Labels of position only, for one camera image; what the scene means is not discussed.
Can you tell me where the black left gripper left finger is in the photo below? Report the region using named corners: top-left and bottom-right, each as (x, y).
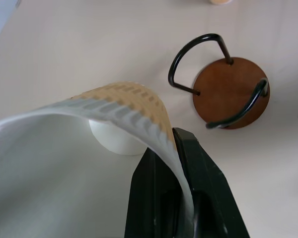
top-left (125, 148), bottom-right (196, 238)

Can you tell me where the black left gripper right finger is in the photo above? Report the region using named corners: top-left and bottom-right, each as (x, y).
top-left (172, 127), bottom-right (251, 238)

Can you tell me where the black wire cup holder wooden base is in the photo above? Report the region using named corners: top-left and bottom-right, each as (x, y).
top-left (167, 33), bottom-right (271, 131)

